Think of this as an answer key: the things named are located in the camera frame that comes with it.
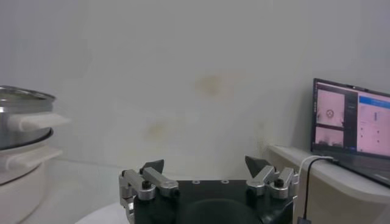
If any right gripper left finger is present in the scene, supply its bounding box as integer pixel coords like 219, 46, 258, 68
118, 159, 180, 214

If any dark open laptop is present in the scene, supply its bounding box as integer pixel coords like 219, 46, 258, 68
310, 77, 390, 188

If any white laptop side table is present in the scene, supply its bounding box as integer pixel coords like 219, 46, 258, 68
266, 144, 390, 224

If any white laptop cable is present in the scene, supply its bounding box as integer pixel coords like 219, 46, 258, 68
297, 155, 336, 183

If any black cable with adapter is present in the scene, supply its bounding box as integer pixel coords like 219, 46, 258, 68
297, 156, 339, 224

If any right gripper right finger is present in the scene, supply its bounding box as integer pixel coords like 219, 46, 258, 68
244, 155, 299, 200

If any white round plate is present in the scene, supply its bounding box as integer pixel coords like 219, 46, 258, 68
74, 202, 130, 224

